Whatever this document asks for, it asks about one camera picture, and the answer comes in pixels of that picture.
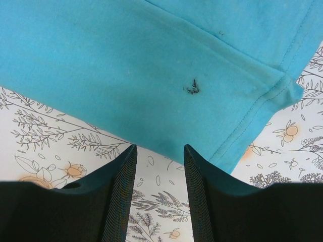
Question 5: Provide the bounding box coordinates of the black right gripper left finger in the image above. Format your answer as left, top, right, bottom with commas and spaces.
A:
1, 145, 137, 241

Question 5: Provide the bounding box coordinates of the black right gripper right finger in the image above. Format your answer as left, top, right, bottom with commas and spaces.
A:
184, 145, 322, 241

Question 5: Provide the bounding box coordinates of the turquoise t shirt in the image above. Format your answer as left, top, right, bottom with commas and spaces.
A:
1, 1, 322, 173

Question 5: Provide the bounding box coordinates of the floral tablecloth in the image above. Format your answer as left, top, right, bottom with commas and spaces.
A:
1, 48, 322, 241

